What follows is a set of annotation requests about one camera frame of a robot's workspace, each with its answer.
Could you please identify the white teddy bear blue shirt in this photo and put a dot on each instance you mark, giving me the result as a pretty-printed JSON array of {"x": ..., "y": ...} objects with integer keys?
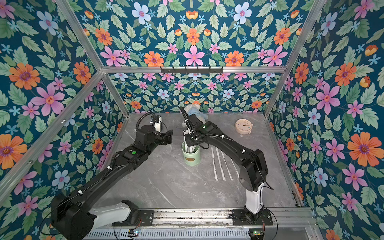
[{"x": 194, "y": 109}]

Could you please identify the green metal straw cup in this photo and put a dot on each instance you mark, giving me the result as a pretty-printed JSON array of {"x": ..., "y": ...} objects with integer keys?
[{"x": 192, "y": 159}]

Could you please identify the bundle of wrapped straws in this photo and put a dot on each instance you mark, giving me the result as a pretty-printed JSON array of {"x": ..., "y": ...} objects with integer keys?
[{"x": 186, "y": 148}]

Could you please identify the black wall hook rail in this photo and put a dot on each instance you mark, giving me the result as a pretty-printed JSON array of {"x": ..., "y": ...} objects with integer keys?
[{"x": 191, "y": 70}]

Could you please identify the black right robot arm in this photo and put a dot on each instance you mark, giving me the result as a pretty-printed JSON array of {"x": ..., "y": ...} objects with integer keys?
[{"x": 252, "y": 163}]

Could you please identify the beige round alarm clock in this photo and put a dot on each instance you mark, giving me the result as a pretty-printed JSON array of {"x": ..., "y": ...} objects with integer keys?
[{"x": 243, "y": 126}]

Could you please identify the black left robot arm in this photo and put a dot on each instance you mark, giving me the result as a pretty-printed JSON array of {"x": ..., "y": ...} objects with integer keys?
[{"x": 74, "y": 215}]

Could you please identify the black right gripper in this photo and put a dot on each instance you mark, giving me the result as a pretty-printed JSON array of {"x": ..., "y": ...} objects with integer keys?
[{"x": 187, "y": 124}]

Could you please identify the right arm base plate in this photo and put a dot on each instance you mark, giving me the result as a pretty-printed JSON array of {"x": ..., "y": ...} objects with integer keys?
[{"x": 243, "y": 217}]

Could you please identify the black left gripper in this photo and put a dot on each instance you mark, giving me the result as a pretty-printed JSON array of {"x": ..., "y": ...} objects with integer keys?
[{"x": 169, "y": 136}]

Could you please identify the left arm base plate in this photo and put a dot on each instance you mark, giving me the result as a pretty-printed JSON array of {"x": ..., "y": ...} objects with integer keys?
[{"x": 141, "y": 218}]

